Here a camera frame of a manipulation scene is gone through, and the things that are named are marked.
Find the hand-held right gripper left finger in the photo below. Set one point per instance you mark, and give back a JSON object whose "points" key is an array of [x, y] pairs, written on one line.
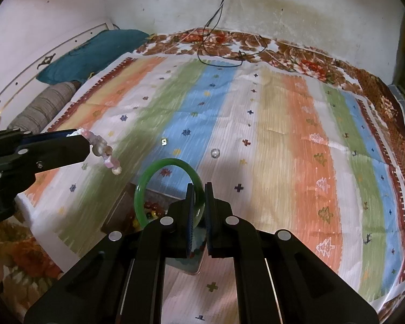
{"points": [[190, 222]]}

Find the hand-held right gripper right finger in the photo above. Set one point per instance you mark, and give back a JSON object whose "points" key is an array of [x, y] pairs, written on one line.
{"points": [[208, 222]]}

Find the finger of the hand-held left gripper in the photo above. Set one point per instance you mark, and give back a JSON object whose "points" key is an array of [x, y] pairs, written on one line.
{"points": [[50, 135], [60, 152]]}

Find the green jade bangle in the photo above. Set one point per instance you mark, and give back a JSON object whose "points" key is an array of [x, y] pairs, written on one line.
{"points": [[175, 161]]}

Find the rectangular metal tin box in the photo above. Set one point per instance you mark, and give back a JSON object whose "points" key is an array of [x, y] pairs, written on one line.
{"points": [[121, 209]]}

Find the grey striped bolster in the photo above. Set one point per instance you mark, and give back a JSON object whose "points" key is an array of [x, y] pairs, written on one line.
{"points": [[44, 108]]}

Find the clear glass bead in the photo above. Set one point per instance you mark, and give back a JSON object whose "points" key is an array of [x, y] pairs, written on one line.
{"points": [[215, 152]]}

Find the white headboard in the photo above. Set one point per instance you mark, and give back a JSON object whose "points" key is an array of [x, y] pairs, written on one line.
{"points": [[27, 64]]}

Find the teal pillow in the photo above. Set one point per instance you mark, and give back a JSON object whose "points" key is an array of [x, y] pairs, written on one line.
{"points": [[94, 50]]}

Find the striped pastel cloth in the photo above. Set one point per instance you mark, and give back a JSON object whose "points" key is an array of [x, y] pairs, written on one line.
{"points": [[290, 141]]}

